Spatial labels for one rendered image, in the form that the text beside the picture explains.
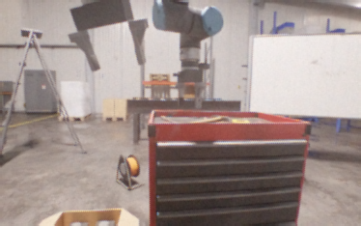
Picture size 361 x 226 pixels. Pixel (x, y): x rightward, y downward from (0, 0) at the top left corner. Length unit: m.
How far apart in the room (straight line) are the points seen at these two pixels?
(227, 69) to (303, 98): 6.47
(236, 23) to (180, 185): 9.50
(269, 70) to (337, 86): 0.97
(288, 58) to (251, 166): 2.54
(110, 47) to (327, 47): 7.92
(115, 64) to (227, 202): 8.46
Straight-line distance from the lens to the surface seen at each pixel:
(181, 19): 0.63
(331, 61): 3.40
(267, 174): 0.92
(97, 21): 0.49
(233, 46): 9.65
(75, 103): 7.14
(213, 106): 3.96
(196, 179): 0.79
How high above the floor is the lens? 1.07
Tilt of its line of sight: 7 degrees down
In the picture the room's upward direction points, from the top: 1 degrees clockwise
